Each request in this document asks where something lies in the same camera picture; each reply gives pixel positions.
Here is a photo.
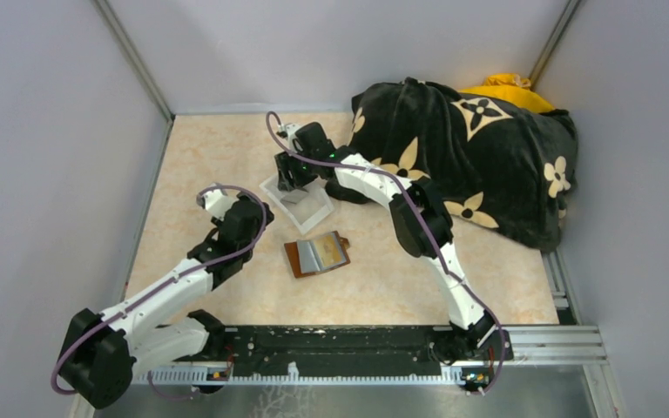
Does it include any brown leather card holder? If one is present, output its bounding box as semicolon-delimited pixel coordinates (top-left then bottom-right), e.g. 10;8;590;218
284;231;351;279

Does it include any yellow cloth bundle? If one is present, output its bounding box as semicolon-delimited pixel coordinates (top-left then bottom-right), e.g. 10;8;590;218
459;73;556;113

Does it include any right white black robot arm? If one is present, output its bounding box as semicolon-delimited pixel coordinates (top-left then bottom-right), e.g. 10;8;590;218
266;111;508;359

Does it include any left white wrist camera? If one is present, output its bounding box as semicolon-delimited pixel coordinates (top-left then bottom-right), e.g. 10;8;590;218
196;184;237;221

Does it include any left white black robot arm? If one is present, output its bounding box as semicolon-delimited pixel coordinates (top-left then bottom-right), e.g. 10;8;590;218
51;185;274;409

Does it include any white translucent plastic card box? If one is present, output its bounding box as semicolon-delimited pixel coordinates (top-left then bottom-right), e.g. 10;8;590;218
260;174;335;235

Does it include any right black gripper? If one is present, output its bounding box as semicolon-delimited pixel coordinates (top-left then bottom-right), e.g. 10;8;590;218
274;146;317;193

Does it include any black floral plush blanket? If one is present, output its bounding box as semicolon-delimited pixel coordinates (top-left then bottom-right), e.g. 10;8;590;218
348;78;578;252

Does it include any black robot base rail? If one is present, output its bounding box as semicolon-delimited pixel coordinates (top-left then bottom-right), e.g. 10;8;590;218
185;310;514;378

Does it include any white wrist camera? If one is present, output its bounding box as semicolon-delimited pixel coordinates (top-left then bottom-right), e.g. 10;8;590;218
196;184;237;221
278;123;301;154

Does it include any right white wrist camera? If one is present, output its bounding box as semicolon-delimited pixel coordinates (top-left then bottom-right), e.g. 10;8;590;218
278;123;301;154

